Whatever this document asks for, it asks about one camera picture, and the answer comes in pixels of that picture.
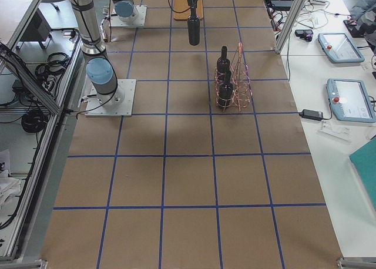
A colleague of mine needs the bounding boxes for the wooden tray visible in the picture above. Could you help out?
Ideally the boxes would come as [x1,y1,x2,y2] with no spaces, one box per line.
[173,0,204,21]

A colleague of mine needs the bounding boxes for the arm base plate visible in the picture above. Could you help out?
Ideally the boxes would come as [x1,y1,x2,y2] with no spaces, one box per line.
[85,79,136,117]
[110,5,147,28]

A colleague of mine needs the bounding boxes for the aluminium frame rail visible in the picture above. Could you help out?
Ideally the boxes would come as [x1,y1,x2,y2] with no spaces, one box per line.
[1,42,62,115]

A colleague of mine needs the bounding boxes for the teach pendant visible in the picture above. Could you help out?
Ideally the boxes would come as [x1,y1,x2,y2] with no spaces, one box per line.
[317,33,365,63]
[326,79,375,123]

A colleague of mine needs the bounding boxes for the teal board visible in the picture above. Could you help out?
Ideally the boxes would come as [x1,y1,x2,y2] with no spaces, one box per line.
[349,139,375,209]

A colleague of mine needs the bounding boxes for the black power brick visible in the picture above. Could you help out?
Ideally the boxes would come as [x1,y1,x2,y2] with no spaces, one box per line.
[299,109,324,121]

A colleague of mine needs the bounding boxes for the dark wine bottle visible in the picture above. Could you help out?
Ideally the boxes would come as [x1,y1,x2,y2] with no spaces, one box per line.
[187,6,200,46]
[216,46,230,82]
[217,70,233,109]

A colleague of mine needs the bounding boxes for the copper wire bottle basket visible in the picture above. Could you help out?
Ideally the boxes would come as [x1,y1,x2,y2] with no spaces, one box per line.
[214,42,252,112]

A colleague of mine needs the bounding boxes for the coiled black cables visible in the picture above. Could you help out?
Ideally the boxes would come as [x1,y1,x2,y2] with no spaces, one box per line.
[21,107,48,134]

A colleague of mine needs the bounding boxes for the aluminium frame post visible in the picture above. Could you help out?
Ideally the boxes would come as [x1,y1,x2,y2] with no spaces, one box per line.
[274,0,305,54]

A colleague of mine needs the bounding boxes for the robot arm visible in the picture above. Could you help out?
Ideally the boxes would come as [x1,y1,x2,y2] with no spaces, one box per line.
[70,0,136,106]
[112,0,138,22]

